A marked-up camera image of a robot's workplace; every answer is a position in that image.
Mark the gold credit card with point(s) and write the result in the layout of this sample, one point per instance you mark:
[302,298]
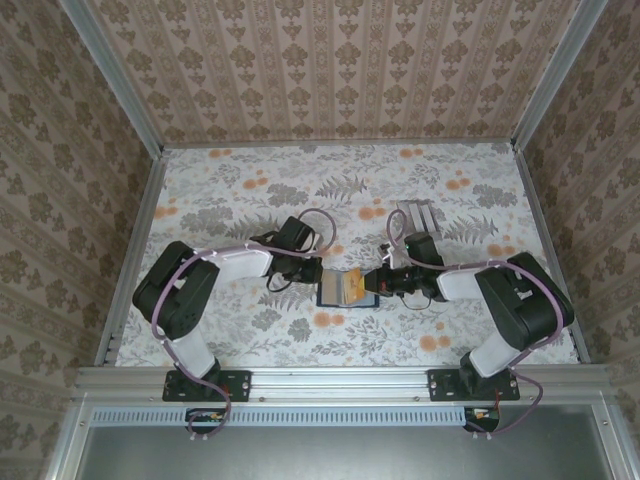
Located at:
[356,287]

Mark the dark blue card holder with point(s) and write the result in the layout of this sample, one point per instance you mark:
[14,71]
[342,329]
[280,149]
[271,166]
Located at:
[332,292]

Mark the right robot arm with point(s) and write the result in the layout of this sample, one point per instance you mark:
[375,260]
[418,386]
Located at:
[525,310]

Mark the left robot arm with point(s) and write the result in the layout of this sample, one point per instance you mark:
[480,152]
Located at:
[175,295]

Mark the floral patterned table cover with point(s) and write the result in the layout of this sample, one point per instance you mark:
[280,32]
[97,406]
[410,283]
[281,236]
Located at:
[350,200]

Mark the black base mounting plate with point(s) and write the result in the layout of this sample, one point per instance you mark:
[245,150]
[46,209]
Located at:
[440,385]
[240,385]

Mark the long aluminium profile beam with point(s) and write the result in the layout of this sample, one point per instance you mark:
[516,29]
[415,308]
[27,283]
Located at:
[340,382]

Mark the small connector board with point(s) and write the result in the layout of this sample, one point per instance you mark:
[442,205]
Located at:
[482,417]
[207,419]

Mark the grey sheet metal panel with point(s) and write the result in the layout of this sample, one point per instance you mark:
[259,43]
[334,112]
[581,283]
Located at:
[340,455]

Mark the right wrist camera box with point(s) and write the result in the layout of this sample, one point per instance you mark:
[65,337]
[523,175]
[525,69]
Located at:
[392,254]

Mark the aluminium table edge rail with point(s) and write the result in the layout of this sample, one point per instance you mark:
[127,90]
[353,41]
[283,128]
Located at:
[542,225]
[134,250]

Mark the aluminium frame post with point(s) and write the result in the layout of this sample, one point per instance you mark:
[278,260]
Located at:
[114,75]
[556,75]

